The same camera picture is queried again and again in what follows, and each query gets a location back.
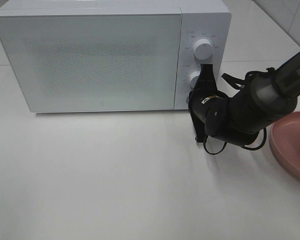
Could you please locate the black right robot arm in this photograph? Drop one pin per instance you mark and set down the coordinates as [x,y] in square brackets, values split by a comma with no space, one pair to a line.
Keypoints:
[263,97]

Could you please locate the upper white microwave knob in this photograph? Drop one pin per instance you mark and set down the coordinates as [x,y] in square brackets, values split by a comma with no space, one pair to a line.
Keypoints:
[203,48]

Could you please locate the white microwave oven body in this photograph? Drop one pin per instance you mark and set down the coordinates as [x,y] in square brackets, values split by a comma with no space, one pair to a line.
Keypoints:
[199,19]

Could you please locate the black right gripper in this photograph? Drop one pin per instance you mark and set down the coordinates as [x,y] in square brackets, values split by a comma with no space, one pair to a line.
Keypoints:
[206,101]

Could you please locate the black wrist camera with heatsink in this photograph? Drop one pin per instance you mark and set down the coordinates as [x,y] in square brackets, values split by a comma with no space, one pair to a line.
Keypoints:
[199,128]

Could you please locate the lower white microwave knob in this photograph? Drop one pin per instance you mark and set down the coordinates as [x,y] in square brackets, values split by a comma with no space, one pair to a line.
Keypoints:
[193,77]

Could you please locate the white microwave knob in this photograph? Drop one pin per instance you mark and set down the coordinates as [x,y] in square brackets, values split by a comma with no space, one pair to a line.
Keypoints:
[193,77]
[203,48]

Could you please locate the pink round plate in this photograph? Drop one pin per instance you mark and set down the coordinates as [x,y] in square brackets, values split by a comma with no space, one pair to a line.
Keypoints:
[284,141]

